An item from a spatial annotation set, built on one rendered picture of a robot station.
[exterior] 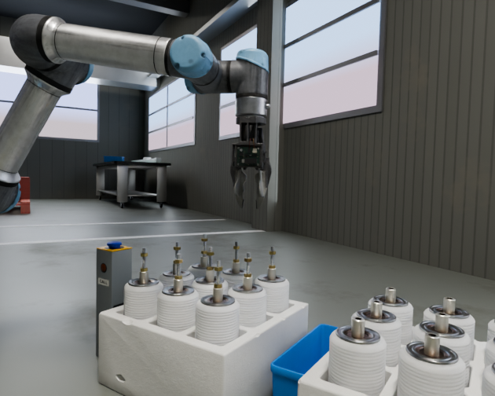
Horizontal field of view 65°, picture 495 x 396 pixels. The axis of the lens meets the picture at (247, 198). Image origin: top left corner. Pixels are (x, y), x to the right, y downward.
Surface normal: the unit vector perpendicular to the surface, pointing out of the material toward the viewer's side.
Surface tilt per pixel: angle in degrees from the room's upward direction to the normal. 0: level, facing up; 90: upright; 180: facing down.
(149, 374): 90
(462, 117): 90
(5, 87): 90
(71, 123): 90
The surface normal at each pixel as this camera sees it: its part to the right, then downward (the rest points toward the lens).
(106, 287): -0.55, 0.03
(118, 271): 0.83, 0.05
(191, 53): -0.15, 0.05
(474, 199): -0.88, 0.00
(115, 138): 0.48, 0.06
